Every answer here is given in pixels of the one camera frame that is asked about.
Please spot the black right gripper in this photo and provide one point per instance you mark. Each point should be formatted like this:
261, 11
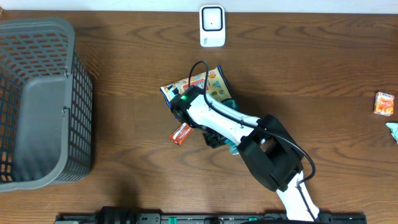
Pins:
212, 142

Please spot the teal mouthwash bottle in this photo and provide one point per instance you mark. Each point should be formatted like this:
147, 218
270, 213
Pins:
231, 103

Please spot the red snack stick packet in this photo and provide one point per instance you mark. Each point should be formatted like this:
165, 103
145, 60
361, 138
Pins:
180, 134

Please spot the orange tissue pack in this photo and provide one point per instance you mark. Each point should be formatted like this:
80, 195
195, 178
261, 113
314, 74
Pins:
384, 104

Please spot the small teal wipes packet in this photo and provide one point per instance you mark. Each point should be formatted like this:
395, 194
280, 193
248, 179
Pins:
394, 130

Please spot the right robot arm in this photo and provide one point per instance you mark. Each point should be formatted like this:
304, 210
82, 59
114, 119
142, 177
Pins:
273, 158

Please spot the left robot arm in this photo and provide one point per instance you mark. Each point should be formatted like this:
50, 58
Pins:
115, 215

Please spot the white barcode scanner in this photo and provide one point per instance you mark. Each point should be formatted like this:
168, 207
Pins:
212, 26

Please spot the grey plastic mesh basket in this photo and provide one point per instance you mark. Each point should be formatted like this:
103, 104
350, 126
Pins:
46, 105

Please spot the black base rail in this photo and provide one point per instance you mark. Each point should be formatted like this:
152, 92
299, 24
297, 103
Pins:
155, 218

